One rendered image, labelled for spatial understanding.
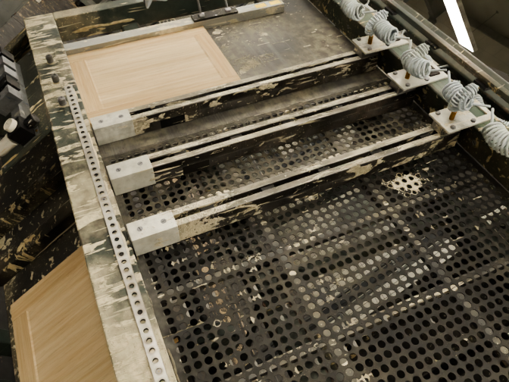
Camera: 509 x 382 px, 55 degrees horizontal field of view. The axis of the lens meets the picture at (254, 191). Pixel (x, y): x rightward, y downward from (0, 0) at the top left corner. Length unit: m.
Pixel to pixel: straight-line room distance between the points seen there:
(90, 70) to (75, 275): 0.77
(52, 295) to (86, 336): 0.24
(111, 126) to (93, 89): 0.29
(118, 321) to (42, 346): 0.59
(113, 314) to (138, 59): 1.10
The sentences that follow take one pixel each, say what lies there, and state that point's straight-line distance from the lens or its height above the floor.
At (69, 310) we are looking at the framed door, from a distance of 1.71.
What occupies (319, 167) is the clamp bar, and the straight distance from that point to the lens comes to 1.45.
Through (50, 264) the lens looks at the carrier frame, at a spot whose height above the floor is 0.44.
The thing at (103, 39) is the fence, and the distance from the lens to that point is 2.11.
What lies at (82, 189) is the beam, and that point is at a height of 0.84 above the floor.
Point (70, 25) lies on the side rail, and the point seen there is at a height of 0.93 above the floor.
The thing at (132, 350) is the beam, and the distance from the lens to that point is 1.17.
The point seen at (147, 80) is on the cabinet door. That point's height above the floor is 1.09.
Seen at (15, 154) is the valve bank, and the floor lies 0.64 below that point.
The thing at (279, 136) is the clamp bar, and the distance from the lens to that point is 1.58.
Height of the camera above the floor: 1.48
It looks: 10 degrees down
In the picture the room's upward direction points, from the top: 51 degrees clockwise
